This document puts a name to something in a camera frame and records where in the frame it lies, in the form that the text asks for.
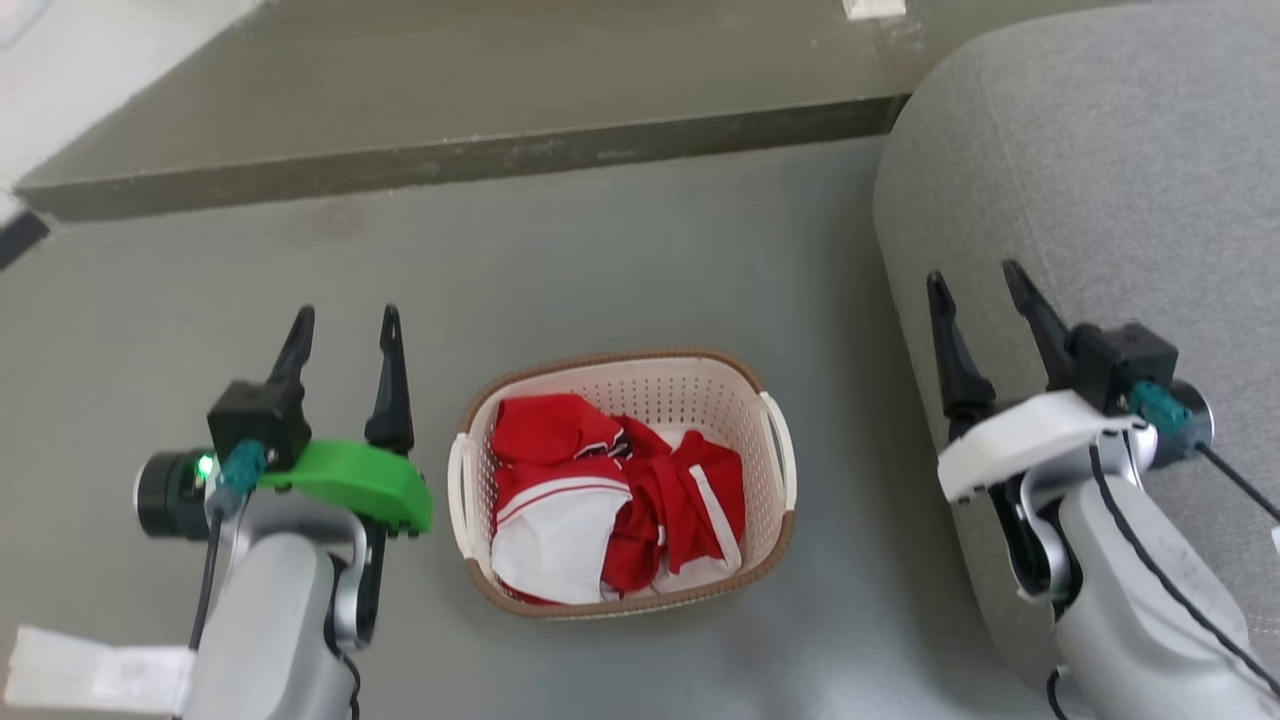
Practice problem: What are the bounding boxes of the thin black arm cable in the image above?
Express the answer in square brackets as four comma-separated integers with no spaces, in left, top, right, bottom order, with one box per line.
[188,508,225,653]
[1088,442,1280,697]

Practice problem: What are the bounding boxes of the white garment with red trim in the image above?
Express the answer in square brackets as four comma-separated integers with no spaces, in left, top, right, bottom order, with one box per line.
[489,474,634,607]

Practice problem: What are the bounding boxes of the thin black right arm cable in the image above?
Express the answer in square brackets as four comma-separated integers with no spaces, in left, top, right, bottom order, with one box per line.
[1088,442,1280,697]

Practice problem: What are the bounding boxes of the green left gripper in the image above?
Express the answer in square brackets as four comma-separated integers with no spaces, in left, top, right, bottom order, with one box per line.
[134,304,435,543]

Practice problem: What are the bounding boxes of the small black flat object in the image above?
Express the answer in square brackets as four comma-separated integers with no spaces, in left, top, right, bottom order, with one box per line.
[0,209,51,272]

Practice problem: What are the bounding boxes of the cream perforated plastic laundry basket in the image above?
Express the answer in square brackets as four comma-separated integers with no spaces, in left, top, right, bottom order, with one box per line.
[447,347,798,621]

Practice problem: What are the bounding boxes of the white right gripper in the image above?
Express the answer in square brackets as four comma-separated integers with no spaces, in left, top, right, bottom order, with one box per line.
[925,259,1217,504]

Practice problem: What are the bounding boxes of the red garment with white stripes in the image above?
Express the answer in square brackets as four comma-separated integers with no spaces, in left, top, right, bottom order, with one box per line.
[488,392,748,593]

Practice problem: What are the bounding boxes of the thin black camera cable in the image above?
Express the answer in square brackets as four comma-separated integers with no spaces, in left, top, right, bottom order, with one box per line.
[1195,445,1280,525]

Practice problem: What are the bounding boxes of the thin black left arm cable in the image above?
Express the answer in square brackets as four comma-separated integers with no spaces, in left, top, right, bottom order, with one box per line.
[188,508,225,653]

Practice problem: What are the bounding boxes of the grey fabric sofa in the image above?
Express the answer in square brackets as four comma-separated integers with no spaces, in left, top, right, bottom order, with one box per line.
[872,0,1280,691]

